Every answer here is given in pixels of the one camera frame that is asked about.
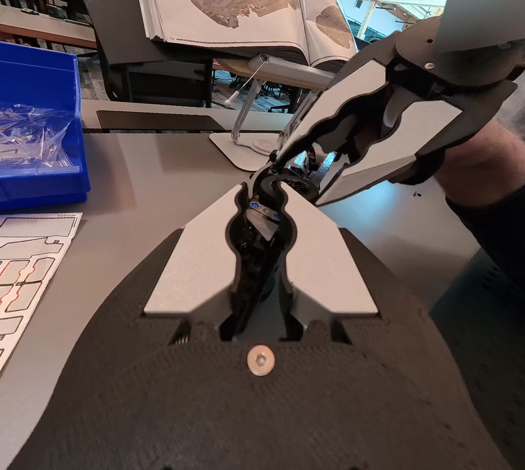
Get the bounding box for white book stand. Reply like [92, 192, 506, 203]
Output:
[209, 53, 338, 172]

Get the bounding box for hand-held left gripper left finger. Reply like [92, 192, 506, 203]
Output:
[144, 183, 249, 325]

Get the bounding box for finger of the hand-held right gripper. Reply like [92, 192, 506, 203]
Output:
[274, 60, 390, 168]
[314, 99, 463, 207]

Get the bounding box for clear plastic bags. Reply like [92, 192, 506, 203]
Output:
[0, 103, 80, 169]

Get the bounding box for person's right hand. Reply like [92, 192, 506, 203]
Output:
[434, 117, 525, 208]

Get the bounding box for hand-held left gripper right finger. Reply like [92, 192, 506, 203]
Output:
[280, 183, 379, 328]

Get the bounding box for long wooden table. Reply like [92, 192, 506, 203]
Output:
[0, 5, 99, 50]

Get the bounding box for partly built lego car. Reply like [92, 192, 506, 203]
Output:
[223, 146, 342, 341]

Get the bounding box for open instruction book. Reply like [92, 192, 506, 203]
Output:
[129, 0, 359, 69]

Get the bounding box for white sticker sheet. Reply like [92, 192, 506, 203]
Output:
[0, 213, 83, 372]

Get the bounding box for blue plastic bin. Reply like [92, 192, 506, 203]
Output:
[0, 42, 92, 210]

